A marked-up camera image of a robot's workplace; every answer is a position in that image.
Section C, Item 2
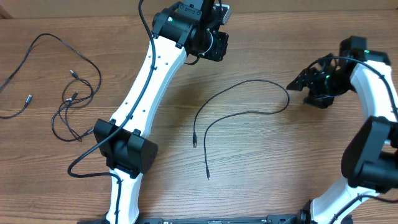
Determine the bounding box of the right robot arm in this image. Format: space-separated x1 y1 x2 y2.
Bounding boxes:
287 35 397 223

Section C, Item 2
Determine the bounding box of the black USB cable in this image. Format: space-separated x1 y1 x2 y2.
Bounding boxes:
51 69 95 142
192 79 291 180
0 33 104 143

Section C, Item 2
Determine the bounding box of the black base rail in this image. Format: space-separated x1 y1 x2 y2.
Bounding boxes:
77 213 308 224

